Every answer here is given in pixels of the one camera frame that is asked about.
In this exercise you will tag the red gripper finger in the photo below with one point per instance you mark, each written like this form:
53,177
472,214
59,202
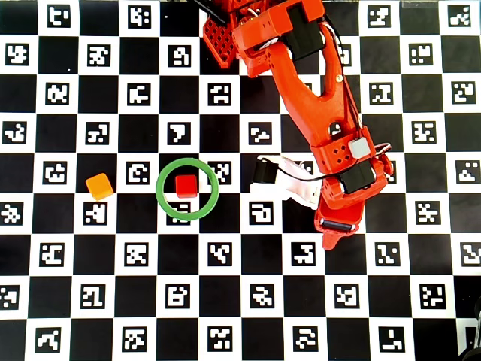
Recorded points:
334,238

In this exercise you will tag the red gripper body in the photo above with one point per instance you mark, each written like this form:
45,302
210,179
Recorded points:
337,226

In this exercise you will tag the red cube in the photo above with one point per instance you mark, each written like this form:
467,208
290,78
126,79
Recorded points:
186,186

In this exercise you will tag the orange cube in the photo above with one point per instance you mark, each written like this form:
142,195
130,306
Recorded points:
99,186

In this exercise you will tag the red robot arm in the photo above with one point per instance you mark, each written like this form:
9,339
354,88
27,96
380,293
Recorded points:
308,94

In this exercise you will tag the black white marker checkerboard mat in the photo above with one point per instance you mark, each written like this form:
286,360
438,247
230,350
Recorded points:
240,282

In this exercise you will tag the black rod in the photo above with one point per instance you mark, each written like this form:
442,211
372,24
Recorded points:
208,10

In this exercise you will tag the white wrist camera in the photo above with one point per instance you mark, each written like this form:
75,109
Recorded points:
300,188

